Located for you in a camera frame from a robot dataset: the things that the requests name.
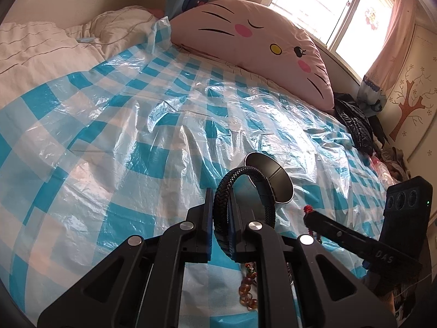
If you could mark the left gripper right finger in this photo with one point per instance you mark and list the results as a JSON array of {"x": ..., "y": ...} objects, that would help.
[{"x": 300, "y": 284}]

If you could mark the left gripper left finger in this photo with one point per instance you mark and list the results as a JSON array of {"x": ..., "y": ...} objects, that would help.
[{"x": 139, "y": 283}]

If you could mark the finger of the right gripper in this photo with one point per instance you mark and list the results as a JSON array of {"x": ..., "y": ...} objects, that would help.
[{"x": 372, "y": 252}]

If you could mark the round metal tin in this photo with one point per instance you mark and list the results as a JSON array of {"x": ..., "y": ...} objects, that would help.
[{"x": 278, "y": 178}]

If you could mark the black jacket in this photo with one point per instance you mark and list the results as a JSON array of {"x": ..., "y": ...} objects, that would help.
[{"x": 367, "y": 132}]

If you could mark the pink window curtain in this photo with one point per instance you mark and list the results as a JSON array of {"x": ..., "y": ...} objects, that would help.
[{"x": 383, "y": 73}]

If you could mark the blue checkered plastic sheet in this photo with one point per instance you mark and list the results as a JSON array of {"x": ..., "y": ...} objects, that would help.
[{"x": 128, "y": 146}]

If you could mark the window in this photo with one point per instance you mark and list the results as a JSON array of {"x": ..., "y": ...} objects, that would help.
[{"x": 352, "y": 30}]

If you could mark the pink cat face pillow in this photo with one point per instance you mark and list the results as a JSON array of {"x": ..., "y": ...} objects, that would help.
[{"x": 258, "y": 39}]

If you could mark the cream quilted blanket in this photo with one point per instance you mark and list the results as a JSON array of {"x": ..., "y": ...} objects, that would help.
[{"x": 34, "y": 53}]

